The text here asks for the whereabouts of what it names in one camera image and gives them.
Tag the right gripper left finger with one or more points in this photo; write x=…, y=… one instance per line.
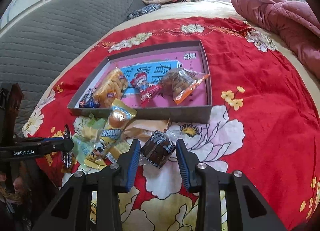
x=117, y=178

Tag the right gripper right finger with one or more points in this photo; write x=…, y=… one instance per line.
x=200, y=178

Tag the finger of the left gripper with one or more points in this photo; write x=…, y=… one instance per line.
x=28, y=148

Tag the yellow cheese snack packet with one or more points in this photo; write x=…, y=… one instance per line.
x=116, y=150

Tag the snickers bar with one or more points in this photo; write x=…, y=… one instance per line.
x=68, y=147

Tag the dark brown cake packet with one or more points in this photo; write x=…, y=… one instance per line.
x=158, y=149

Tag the yellow blue egg snack packet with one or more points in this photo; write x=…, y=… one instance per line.
x=118, y=119

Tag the blue oreo cookie packet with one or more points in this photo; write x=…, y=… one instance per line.
x=87, y=101

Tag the yellow rice cracker packet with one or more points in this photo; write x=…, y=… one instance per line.
x=110, y=88

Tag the red cow candy packet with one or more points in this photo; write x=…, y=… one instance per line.
x=146, y=89

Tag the orange clear pastry packet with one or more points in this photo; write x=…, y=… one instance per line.
x=182, y=82

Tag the green candy packet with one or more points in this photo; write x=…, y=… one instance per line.
x=88, y=148

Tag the beige bread packet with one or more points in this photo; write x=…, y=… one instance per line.
x=144, y=128

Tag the grey quilted headboard cover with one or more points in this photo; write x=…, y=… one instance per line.
x=42, y=44

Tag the red floral blanket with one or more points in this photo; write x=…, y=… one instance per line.
x=264, y=121

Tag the shallow pink cardboard box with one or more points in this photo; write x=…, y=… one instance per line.
x=155, y=61

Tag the dark blue patterned cloth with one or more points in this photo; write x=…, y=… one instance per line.
x=143, y=11

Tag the pink quilted duvet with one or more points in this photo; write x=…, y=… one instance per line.
x=294, y=22

